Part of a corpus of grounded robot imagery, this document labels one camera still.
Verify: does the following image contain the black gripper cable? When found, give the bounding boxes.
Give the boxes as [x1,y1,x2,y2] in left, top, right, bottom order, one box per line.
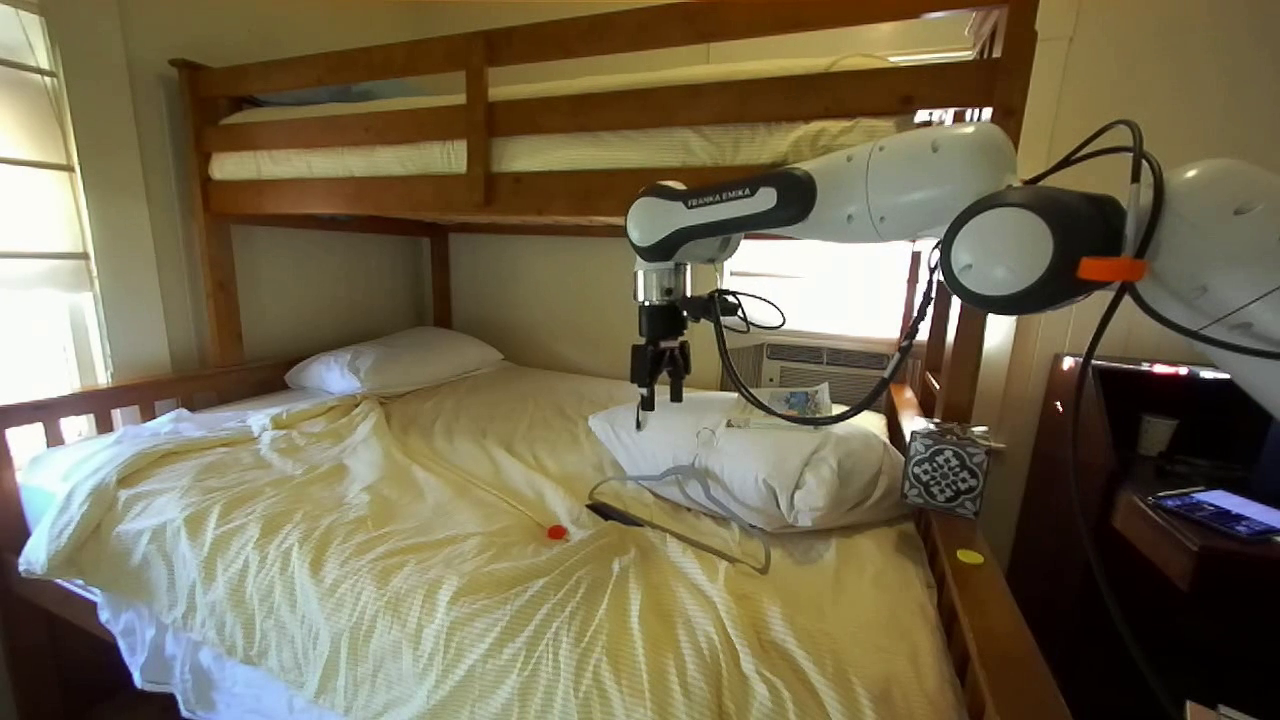
[699,280,940,433]

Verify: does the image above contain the dark wooden desk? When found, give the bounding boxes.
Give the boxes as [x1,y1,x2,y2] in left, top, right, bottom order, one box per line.
[1004,347,1280,720]

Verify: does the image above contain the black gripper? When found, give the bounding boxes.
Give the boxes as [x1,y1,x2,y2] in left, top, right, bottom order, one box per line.
[629,300,696,433]

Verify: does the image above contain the white plump pillow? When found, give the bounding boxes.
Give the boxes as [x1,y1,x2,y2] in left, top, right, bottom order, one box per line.
[280,323,512,403]

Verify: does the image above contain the white flat pillow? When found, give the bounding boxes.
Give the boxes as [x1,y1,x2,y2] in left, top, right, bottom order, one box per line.
[584,390,912,537]

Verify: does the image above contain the tablet with lit screen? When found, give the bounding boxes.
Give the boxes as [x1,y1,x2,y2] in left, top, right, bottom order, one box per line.
[1150,482,1280,548]

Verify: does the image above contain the patterned dark bag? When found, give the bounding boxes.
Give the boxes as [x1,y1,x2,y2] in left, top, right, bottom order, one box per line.
[900,422,995,523]

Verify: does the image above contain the wooden bunk bed frame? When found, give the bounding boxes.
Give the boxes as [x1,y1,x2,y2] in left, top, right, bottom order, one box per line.
[0,0,1076,720]

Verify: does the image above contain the white fitted mattress sheet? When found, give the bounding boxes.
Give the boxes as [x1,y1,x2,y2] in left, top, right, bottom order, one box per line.
[76,572,353,720]

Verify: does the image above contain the yellow striped bed sheet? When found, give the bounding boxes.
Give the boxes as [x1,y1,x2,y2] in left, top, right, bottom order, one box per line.
[18,360,972,720]

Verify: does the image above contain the bunk mattress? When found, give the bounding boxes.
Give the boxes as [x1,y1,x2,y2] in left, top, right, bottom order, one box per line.
[205,9,992,188]

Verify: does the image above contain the window air conditioner unit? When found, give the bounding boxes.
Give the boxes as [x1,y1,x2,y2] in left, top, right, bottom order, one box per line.
[723,334,912,407]

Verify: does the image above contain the white window blind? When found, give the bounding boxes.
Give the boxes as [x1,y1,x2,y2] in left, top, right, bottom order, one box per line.
[0,0,112,407]

